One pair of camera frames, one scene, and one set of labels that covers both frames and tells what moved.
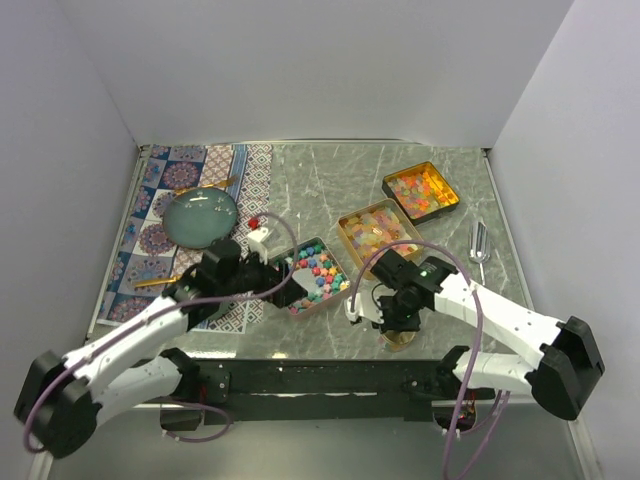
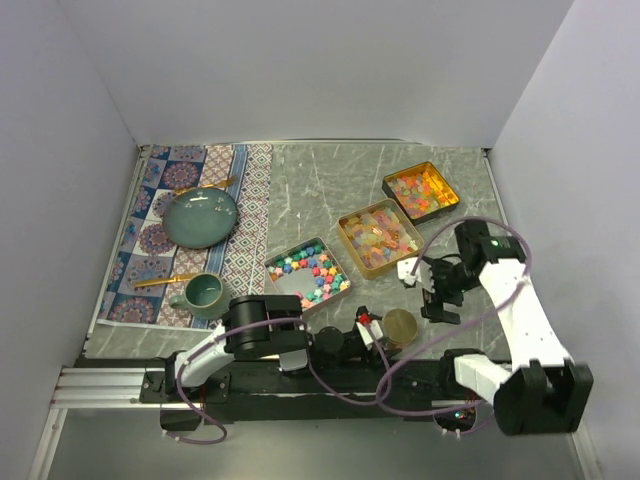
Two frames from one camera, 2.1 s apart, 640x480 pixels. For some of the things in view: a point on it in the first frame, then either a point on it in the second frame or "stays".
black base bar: (317, 390) stays
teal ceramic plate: (196, 218) stays
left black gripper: (271, 279) to (374, 360)
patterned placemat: (147, 260) stays
